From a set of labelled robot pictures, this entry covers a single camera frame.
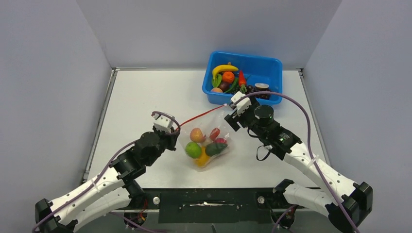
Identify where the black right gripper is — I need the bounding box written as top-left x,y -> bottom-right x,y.
225,93 -> 267,140

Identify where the green toy lime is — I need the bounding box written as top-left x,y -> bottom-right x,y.
185,142 -> 202,159

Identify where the red toy chili pepper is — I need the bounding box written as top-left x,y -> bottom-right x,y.
209,128 -> 221,141

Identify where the red toy apple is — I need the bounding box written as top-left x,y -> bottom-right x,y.
214,137 -> 227,144

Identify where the toy peach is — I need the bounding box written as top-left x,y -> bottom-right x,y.
189,128 -> 206,143

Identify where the clear zip top bag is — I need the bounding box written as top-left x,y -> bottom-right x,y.
178,104 -> 235,171

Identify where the toy avocado half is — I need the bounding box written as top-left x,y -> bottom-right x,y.
205,142 -> 228,157

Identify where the yellow toy bell pepper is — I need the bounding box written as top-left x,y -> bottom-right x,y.
194,147 -> 210,168

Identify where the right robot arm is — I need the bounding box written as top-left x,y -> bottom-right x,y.
224,102 -> 373,233

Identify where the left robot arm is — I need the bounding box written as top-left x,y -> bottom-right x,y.
32,126 -> 180,233

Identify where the dark toy grapes bunch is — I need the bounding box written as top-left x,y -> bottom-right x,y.
230,85 -> 270,100

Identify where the green toy chili pepper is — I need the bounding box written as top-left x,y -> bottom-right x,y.
224,77 -> 239,94

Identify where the purple toy onion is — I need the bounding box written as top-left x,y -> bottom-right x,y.
218,81 -> 231,93

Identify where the brown white toy mushroom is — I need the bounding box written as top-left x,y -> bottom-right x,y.
255,83 -> 269,90

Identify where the orange toy carrot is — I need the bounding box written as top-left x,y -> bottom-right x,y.
238,70 -> 247,94

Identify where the green toy leaf vegetable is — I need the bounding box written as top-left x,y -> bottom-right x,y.
212,73 -> 222,88

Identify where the orange toy tangerine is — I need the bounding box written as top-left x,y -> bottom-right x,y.
222,71 -> 235,84

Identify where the yellow toy banana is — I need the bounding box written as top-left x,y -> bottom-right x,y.
212,64 -> 239,80

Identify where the blue plastic bin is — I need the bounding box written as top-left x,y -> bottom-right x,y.
202,51 -> 283,104

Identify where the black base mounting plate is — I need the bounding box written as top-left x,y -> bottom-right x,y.
123,188 -> 290,224

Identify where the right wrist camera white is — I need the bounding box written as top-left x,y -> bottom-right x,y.
229,91 -> 251,116

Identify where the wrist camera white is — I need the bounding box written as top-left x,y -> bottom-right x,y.
229,91 -> 251,116
153,114 -> 173,133

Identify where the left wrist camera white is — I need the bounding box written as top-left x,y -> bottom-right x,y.
153,114 -> 173,133

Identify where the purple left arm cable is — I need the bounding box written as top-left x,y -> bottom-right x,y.
32,111 -> 182,233

